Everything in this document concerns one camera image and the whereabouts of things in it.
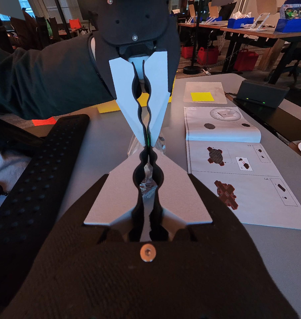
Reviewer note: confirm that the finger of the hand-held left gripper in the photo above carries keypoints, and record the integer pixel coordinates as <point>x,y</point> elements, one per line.
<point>159,79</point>
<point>123,84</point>

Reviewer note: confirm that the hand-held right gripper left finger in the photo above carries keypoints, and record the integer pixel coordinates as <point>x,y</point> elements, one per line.
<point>113,199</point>

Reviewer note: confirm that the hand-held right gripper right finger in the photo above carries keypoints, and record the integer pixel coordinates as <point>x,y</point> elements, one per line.
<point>182,199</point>

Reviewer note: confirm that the clear zip bag green seal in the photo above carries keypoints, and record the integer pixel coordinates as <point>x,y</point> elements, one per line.
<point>148,179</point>

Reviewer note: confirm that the yellow plastic bin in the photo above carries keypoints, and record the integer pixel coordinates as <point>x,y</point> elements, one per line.
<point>108,107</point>

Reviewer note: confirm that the red bag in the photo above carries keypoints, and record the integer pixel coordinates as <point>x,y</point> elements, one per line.
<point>245,61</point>
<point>187,52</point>
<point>207,56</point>

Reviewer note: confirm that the black floor pole stand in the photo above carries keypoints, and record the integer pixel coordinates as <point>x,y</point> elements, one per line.
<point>194,49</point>

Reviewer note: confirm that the yellow sticky note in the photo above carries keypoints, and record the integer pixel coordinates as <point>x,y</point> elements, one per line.
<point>202,96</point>

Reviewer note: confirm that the clear plastic sleeve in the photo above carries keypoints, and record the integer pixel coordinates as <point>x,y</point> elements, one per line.
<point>205,87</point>

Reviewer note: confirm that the white power strip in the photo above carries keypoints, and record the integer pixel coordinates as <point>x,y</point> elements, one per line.
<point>207,71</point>

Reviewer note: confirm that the long wooden table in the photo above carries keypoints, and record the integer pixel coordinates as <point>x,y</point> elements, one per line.
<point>202,25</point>
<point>265,33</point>

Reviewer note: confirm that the open instruction booklet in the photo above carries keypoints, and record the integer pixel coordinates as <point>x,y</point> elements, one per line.
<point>252,169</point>

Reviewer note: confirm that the black perforated chair armrest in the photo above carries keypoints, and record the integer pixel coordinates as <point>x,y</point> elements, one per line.
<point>40,174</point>

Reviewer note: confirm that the orange floor tape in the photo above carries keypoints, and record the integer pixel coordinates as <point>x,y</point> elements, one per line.
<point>43,121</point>

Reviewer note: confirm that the blue bin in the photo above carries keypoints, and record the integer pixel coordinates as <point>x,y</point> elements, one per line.
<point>240,23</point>
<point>292,26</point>

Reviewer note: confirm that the black box with green lights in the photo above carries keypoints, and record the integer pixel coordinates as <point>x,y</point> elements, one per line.
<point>262,93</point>

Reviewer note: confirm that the person's light grey clothing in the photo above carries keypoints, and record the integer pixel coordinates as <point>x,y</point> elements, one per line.
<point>5,169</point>

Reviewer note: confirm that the colourful toy box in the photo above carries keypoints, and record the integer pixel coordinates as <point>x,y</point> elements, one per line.
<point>293,11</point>

